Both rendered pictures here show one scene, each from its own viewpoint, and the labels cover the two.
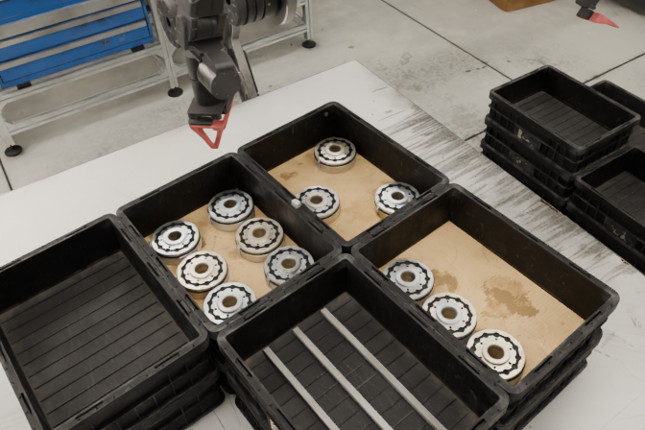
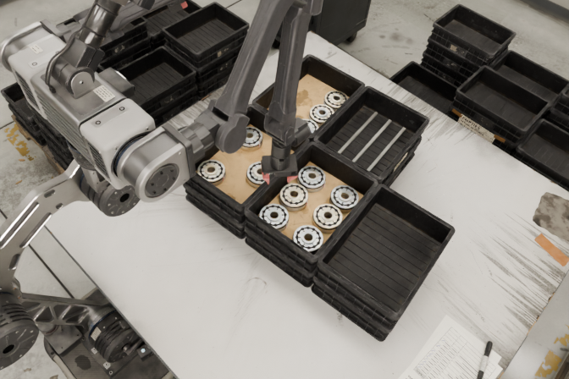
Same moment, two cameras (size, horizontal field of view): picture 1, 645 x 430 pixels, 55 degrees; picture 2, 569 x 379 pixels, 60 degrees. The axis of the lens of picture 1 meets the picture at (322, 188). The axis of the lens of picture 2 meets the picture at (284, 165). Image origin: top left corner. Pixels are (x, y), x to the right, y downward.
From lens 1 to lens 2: 1.75 m
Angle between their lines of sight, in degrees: 67
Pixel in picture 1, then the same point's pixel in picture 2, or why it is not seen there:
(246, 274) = (317, 201)
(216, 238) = (295, 223)
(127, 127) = not seen: outside the picture
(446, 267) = not seen: hidden behind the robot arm
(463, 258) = not seen: hidden behind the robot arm
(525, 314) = (306, 93)
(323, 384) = (367, 157)
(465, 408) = (358, 112)
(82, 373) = (401, 258)
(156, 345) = (373, 229)
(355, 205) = (252, 159)
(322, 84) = (72, 226)
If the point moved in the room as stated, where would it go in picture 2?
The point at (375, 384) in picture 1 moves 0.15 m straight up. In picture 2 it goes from (359, 140) to (367, 114)
